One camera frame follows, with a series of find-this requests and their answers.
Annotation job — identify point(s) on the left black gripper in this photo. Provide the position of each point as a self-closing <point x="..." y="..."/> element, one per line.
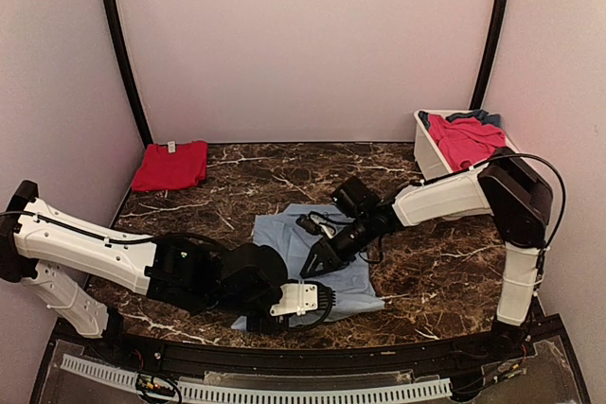
<point x="269" y="325"/>

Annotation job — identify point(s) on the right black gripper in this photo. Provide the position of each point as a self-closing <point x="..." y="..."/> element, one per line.
<point x="324" y="254"/>

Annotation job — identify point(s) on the light blue shirt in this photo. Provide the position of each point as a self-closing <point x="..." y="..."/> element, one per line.
<point x="354" y="293"/>

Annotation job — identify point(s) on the red t-shirt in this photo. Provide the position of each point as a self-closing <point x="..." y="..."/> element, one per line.
<point x="171" y="167"/>

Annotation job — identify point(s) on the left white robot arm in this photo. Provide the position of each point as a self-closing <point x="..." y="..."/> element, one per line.
<point x="186" y="270"/>

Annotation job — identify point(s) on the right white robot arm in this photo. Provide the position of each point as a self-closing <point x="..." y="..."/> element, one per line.
<point x="502" y="197"/>

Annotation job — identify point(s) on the white plastic laundry bin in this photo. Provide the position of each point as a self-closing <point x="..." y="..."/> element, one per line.
<point x="427" y="155"/>

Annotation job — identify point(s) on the pink garment in bin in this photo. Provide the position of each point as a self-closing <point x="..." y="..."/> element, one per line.
<point x="465" y="141"/>

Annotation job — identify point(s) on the dark blue garment in bin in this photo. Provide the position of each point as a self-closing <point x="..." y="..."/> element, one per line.
<point x="484" y="117"/>

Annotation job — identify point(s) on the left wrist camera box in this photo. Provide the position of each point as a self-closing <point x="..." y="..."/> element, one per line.
<point x="252" y="275"/>

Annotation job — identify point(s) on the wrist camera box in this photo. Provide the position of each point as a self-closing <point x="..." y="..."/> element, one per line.
<point x="252" y="275"/>
<point x="353" y="198"/>

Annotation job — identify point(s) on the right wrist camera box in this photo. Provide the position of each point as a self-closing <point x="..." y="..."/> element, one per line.
<point x="353" y="198"/>

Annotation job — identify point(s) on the left electronics board with wires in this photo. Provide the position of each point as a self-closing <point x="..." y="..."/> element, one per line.
<point x="154" y="389"/>

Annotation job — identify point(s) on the electronics board with wires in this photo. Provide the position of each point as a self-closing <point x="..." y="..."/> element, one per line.
<point x="154" y="389"/>
<point x="504" y="372"/>

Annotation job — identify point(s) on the white slotted cable duct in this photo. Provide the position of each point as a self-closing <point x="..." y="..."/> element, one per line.
<point x="240" y="388"/>

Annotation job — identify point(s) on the right electronics board with wires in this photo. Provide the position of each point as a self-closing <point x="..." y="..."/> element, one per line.
<point x="504" y="372"/>

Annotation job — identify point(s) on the right black frame post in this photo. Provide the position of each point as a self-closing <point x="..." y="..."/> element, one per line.
<point x="497" y="17"/>

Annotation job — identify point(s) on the black frame post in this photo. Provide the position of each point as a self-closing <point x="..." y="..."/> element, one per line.
<point x="126" y="71"/>
<point x="497" y="17"/>

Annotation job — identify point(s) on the left black frame post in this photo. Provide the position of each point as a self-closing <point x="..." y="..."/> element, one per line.
<point x="126" y="71"/>

